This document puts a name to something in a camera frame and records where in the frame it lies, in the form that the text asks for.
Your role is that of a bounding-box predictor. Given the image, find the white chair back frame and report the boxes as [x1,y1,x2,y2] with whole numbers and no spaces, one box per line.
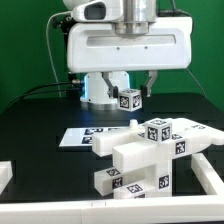
[92,118,224,173]

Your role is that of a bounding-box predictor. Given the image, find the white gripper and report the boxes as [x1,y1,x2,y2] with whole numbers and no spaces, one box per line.
[67,17,192,98]

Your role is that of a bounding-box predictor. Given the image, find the white camera cable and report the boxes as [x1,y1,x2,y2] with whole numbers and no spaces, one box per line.
[45,11,73,99]

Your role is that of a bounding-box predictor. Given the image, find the white tagged cube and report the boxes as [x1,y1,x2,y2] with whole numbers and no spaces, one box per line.
[118,89,142,112]
[145,118,172,144]

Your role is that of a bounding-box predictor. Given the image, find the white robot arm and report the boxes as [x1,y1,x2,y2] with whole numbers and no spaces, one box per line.
[63,0,193,112]

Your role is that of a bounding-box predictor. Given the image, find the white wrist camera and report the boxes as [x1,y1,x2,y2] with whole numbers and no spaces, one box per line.
[72,0,116,22]

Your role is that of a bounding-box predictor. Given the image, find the black cables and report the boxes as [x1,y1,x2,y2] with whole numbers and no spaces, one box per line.
[4,79,84,109]

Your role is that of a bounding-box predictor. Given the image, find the white tag sheet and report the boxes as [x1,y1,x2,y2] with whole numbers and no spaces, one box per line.
[59,127,122,147]

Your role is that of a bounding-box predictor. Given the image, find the black camera stand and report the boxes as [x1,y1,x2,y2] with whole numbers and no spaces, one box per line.
[51,14,83,91]

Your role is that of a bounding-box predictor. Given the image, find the white obstacle fence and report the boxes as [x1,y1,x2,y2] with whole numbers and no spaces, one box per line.
[0,154,224,224]

